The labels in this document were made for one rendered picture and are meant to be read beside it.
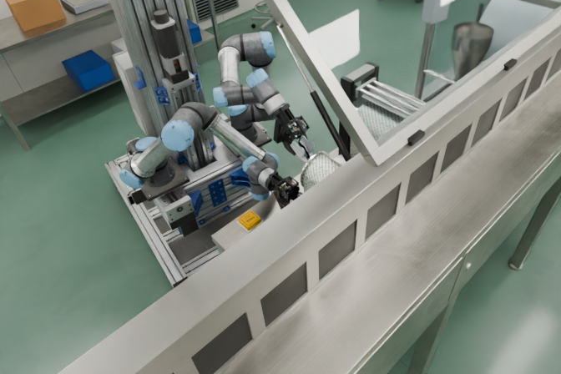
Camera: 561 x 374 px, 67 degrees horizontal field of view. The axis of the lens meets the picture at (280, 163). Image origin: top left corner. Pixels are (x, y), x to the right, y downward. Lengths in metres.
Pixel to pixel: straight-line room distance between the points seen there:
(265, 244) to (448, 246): 0.48
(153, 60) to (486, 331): 2.20
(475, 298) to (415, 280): 1.77
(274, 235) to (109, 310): 2.15
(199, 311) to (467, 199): 0.75
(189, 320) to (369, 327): 0.39
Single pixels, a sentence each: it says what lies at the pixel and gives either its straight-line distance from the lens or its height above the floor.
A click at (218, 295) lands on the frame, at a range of 0.74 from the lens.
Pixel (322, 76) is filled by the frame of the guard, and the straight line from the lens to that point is 0.91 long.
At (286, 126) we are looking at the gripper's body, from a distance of 1.43.
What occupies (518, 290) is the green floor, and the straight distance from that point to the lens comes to 2.88.
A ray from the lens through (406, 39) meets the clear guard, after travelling 1.11.
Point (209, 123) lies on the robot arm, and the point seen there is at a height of 1.24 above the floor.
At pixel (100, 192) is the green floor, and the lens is 3.56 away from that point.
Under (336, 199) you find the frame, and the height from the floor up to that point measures 1.65.
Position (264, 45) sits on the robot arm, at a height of 1.42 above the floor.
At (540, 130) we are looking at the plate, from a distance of 1.49.
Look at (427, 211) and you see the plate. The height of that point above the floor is 1.44.
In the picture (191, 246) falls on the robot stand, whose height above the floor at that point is 0.21.
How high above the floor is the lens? 2.29
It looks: 43 degrees down
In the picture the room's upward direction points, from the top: 6 degrees counter-clockwise
